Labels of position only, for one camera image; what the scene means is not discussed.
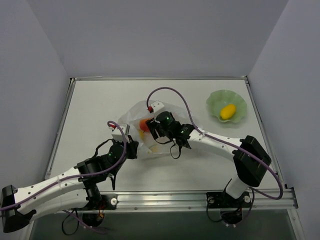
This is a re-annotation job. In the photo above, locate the white plastic bag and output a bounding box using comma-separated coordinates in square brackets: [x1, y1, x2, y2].
[118, 100, 191, 159]

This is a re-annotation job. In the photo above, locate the yellow fake mango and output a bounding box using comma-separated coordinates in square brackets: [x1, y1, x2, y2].
[220, 104, 237, 120]

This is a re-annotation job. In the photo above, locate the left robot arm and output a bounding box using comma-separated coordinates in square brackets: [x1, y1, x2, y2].
[0, 136, 139, 233]

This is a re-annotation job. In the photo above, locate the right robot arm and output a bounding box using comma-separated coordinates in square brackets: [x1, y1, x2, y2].
[146, 111, 272, 207]

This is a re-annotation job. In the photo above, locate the orange fake peach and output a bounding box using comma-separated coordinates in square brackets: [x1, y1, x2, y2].
[139, 118, 150, 132]

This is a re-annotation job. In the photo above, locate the pale yellow fake pear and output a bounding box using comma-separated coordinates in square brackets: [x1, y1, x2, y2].
[138, 130, 145, 140]

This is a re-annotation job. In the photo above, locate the green wavy glass bowl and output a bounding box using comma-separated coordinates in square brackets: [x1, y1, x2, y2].
[206, 89, 248, 124]

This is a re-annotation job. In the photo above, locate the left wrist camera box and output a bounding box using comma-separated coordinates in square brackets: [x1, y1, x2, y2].
[107, 123, 130, 142]

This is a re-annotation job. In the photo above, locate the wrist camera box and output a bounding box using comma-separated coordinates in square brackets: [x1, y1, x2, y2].
[147, 100, 165, 114]
[107, 123, 130, 142]

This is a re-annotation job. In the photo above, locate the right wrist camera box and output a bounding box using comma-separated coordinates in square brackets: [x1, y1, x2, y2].
[147, 100, 165, 114]

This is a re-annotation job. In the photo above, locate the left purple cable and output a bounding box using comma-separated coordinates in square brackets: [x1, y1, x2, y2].
[0, 120, 131, 211]

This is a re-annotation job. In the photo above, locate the purple cable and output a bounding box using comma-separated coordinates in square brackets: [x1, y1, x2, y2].
[0, 120, 131, 211]
[146, 86, 285, 201]

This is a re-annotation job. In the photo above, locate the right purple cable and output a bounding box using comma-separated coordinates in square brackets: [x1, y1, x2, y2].
[146, 86, 285, 201]

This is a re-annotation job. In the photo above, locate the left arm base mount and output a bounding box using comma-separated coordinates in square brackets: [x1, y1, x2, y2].
[80, 185, 118, 227]

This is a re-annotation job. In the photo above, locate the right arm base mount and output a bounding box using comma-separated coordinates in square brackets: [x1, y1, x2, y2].
[206, 190, 255, 228]

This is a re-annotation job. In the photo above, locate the aluminium front rail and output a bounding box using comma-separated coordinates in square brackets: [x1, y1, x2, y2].
[115, 189, 298, 213]

